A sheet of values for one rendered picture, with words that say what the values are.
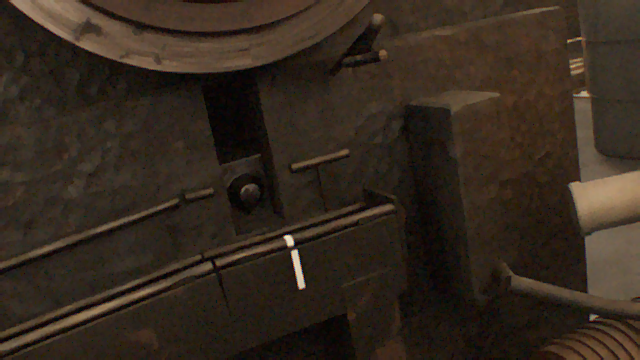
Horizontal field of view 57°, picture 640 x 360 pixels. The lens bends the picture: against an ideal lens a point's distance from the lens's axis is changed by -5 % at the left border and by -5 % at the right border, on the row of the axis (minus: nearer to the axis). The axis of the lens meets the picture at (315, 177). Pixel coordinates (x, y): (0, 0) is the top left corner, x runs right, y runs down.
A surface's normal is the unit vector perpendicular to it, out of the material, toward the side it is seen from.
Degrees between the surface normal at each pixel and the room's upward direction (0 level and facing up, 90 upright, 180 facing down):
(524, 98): 90
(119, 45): 90
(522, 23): 90
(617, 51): 90
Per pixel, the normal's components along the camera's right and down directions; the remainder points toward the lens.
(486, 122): 0.39, 0.15
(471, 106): 0.29, -0.22
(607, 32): -0.87, 0.28
